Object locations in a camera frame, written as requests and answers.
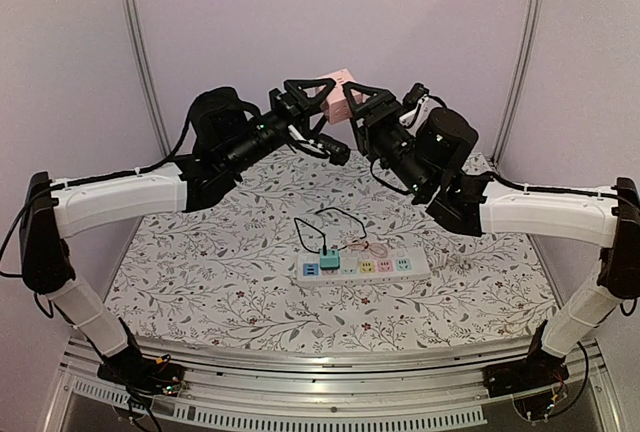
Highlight aluminium frame post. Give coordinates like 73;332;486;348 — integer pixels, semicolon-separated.
121;0;171;155
491;0;544;167

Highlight pink cube socket adapter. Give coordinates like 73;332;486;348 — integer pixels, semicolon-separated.
321;68;353;125

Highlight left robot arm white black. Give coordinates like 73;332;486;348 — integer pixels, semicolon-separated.
18;78;336;395

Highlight teal cube charger plug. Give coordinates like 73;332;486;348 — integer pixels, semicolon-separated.
319;249;341;273

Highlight white USB charger block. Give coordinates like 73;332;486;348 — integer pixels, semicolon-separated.
341;250;361;263

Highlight left aluminium frame post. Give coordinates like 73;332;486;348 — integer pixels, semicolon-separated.
121;0;171;155

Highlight black USB cable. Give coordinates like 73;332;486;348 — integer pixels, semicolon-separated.
293;206;367;257

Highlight aluminium front rail base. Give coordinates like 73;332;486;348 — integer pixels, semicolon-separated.
43;338;630;431

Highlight white colourful power strip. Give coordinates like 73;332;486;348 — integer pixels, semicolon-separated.
295;248;432;286

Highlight floral patterned table mat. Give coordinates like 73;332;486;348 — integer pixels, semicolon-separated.
106;150;557;354

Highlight right aluminium frame post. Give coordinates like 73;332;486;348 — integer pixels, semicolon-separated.
491;0;544;167

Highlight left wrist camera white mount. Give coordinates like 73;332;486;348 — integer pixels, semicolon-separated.
287;125;351;166

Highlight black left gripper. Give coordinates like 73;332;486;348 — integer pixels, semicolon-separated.
225;80;338;176

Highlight pink charging cable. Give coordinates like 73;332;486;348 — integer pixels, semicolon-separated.
344;239;390;261

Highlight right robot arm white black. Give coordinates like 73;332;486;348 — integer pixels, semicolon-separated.
342;82;639;397

